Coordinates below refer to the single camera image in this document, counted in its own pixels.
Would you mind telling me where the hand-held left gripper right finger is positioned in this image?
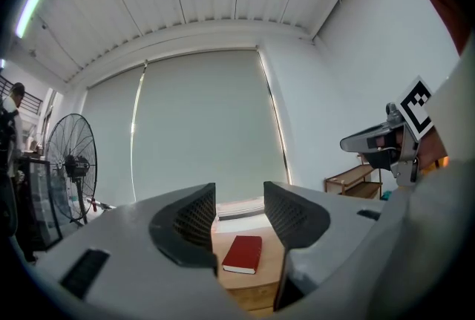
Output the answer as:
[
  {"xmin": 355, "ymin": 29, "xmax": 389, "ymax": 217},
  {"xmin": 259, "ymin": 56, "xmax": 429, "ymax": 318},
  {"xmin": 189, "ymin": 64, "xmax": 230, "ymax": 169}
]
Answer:
[{"xmin": 263, "ymin": 180, "xmax": 389, "ymax": 313}]

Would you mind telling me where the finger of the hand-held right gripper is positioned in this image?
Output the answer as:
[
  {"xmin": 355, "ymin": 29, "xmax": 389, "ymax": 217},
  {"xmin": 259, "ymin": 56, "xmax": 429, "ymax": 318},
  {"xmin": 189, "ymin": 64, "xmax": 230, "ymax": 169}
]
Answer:
[{"xmin": 340, "ymin": 123, "xmax": 400, "ymax": 173}]

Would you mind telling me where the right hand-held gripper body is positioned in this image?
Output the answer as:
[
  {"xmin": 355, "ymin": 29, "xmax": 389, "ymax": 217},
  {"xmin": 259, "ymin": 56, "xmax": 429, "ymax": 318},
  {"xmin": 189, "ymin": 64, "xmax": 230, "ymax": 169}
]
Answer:
[{"xmin": 385, "ymin": 76, "xmax": 433, "ymax": 186}]

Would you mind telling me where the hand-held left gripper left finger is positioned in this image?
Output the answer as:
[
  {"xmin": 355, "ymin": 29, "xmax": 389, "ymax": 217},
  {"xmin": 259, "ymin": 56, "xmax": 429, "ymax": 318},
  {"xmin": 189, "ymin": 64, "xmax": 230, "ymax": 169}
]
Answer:
[{"xmin": 35, "ymin": 183, "xmax": 261, "ymax": 320}]

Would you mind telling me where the wooden coffee table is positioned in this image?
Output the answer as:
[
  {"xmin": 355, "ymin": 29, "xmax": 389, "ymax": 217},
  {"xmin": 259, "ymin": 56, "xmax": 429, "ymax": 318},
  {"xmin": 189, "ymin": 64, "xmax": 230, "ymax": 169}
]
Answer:
[{"xmin": 210, "ymin": 221, "xmax": 286, "ymax": 292}]

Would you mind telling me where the person's right hand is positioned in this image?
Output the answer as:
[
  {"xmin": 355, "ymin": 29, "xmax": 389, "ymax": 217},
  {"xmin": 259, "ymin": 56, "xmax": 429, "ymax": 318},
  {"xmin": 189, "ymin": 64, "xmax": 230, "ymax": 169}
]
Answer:
[{"xmin": 416, "ymin": 126, "xmax": 449, "ymax": 174}]

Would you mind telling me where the dark wooden shelf rack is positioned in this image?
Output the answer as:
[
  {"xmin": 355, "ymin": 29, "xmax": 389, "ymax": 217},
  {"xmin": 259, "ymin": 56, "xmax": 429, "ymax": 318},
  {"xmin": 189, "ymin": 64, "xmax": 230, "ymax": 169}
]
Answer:
[{"xmin": 324, "ymin": 163, "xmax": 384, "ymax": 200}]

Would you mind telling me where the red book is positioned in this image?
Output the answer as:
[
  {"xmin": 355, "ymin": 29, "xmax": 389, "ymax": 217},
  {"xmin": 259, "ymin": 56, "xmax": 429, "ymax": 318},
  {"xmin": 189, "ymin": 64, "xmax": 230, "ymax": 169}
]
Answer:
[{"xmin": 221, "ymin": 235, "xmax": 263, "ymax": 275}]

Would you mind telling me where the black glass cabinet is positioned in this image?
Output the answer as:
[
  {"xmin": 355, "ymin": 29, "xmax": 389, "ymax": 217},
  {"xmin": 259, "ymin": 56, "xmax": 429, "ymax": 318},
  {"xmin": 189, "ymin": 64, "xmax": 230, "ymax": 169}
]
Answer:
[{"xmin": 16, "ymin": 156, "xmax": 64, "ymax": 253}]

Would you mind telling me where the black standing fan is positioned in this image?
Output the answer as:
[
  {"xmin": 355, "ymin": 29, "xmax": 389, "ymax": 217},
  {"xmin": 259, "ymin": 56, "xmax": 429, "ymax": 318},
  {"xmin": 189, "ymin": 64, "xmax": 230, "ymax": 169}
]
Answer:
[{"xmin": 45, "ymin": 113, "xmax": 99, "ymax": 227}]

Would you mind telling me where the narrow grey roller blind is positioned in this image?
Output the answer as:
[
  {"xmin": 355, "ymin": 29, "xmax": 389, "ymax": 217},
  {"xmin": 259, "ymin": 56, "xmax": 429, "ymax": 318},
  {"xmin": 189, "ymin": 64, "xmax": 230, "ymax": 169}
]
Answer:
[{"xmin": 82, "ymin": 65, "xmax": 145, "ymax": 209}]

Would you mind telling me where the wide grey roller blind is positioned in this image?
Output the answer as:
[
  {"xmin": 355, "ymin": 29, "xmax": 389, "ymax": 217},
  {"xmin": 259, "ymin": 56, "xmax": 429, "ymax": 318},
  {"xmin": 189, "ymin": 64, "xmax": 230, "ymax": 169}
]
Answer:
[{"xmin": 132, "ymin": 48, "xmax": 291, "ymax": 205}]

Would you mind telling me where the long ceiling light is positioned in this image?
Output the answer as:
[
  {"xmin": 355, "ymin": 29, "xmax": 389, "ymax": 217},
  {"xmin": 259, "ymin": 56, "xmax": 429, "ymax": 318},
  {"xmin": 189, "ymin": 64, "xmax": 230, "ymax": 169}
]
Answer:
[{"xmin": 14, "ymin": 0, "xmax": 49, "ymax": 39}]

